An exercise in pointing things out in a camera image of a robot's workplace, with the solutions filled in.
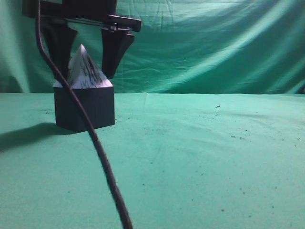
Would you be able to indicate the green backdrop cloth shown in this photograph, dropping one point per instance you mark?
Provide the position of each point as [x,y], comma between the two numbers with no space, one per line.
[184,47]

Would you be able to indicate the dark purple cube block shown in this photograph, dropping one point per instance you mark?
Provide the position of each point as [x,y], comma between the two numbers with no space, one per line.
[97,102]

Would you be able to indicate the white purple-streaked square pyramid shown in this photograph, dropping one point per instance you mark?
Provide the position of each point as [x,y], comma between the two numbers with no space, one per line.
[84,73]

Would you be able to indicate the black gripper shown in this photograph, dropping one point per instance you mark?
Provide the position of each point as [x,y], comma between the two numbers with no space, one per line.
[54,18]

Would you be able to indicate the green table cloth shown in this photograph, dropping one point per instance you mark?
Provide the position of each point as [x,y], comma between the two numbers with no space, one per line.
[181,161]

